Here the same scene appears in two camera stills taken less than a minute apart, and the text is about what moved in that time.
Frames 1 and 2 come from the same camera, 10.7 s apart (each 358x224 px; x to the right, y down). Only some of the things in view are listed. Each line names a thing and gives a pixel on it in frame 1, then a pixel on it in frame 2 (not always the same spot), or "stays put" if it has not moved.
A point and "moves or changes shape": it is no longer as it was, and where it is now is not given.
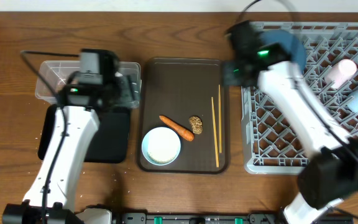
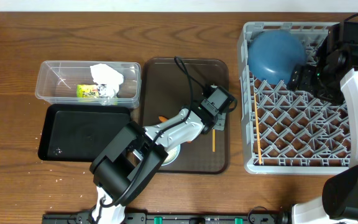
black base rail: x=225 y=218 stays put
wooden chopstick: x=220 y=119 moves or changes shape
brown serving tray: x=183 y=117 stays put
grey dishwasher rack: x=340 y=57 stays put
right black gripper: x=227 y=69 to x=301 y=78
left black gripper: x=128 y=91 to x=222 y=127
